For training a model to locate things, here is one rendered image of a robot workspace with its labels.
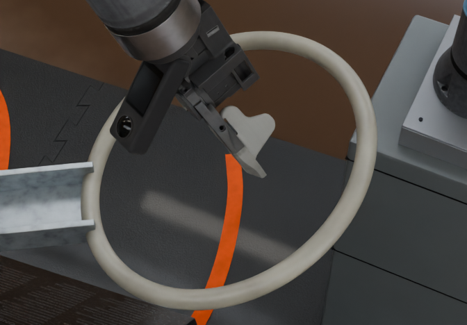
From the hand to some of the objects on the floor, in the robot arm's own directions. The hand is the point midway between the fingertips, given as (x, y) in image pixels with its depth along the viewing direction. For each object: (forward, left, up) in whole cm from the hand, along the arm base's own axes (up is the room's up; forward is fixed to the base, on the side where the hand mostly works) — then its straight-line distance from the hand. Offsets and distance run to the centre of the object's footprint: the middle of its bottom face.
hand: (224, 145), depth 117 cm
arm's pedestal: (-70, +25, -158) cm, 174 cm away
